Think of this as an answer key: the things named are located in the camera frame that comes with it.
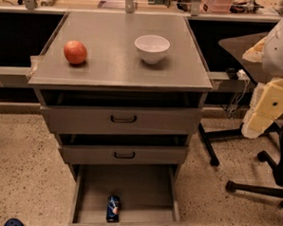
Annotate blue shoe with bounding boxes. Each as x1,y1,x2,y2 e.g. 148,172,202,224
4,218,24,226

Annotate grey drawer cabinet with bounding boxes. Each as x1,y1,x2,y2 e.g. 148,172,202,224
22,8,217,186

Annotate grey drawer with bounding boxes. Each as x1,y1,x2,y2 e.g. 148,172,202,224
66,164,187,226
62,145,188,165
41,105,202,135

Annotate middle grey drawer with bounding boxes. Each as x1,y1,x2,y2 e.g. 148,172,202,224
62,145,188,165

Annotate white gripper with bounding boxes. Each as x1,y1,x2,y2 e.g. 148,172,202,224
241,37,283,139

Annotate black office chair base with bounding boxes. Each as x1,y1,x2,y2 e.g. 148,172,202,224
224,113,283,209

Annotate bottom grey drawer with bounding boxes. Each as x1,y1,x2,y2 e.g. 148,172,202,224
66,164,187,226

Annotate top grey drawer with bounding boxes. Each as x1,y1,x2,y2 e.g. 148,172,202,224
41,105,202,135

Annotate white cables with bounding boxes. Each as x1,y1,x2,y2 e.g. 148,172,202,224
226,68,252,120

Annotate white ceramic bowl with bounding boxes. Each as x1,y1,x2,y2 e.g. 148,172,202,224
135,34,171,65

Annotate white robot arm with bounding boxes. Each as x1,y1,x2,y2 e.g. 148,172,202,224
241,17,283,139

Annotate pink plastic basket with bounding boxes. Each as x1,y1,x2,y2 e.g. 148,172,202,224
200,0,233,13

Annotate blue pepsi can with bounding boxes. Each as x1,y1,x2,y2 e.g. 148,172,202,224
105,196,121,222

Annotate black rolling side table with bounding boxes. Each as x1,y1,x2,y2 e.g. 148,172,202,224
198,32,271,166

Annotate red apple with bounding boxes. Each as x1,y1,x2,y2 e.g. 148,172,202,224
63,40,87,65

